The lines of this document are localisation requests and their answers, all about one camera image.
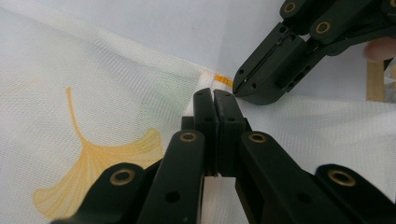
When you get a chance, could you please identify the white leaf-print mesh bag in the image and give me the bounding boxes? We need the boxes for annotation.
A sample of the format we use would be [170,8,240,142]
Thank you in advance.
[0,6,396,224]

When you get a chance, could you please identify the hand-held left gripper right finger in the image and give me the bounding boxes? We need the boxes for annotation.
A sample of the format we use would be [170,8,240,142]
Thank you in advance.
[212,89,252,179]

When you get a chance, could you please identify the wooden post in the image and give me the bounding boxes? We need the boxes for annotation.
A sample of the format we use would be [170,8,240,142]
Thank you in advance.
[365,60,386,103]

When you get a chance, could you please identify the orange zipper pull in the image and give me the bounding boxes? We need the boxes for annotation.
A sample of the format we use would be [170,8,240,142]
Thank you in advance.
[213,73,234,89]

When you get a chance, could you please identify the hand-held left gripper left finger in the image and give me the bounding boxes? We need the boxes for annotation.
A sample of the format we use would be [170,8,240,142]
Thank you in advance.
[181,87,219,177]

